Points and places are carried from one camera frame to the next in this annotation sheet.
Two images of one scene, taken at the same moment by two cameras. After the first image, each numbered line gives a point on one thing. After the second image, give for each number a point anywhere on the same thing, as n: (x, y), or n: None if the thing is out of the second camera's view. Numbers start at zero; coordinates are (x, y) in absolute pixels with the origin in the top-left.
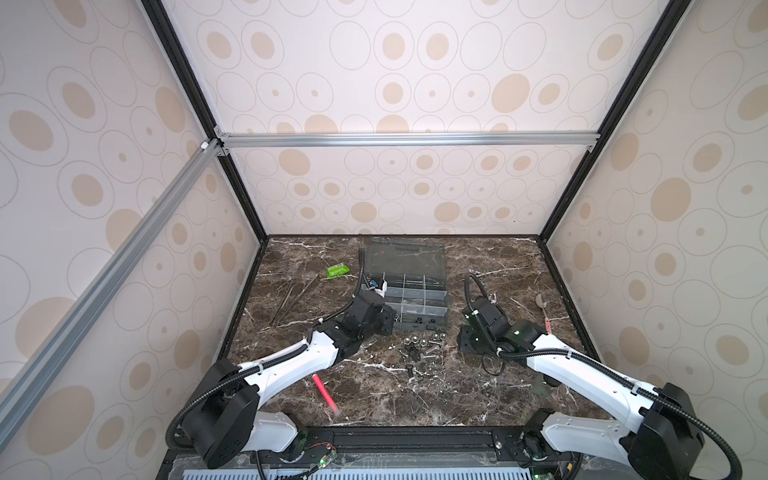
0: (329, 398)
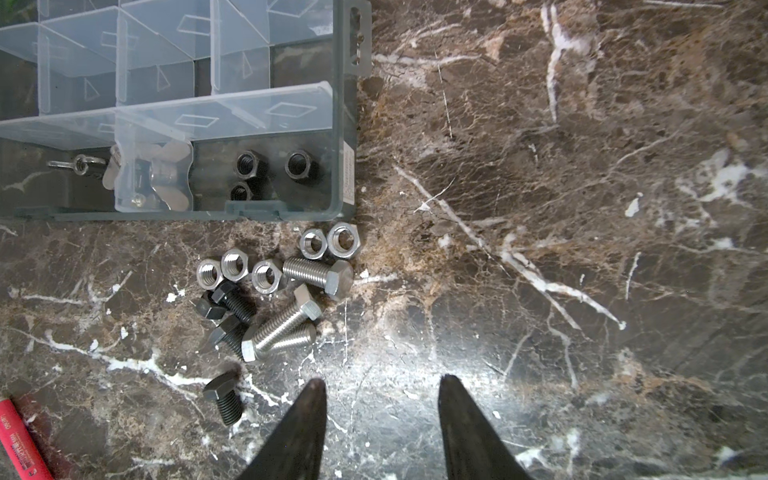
0: (19, 444)
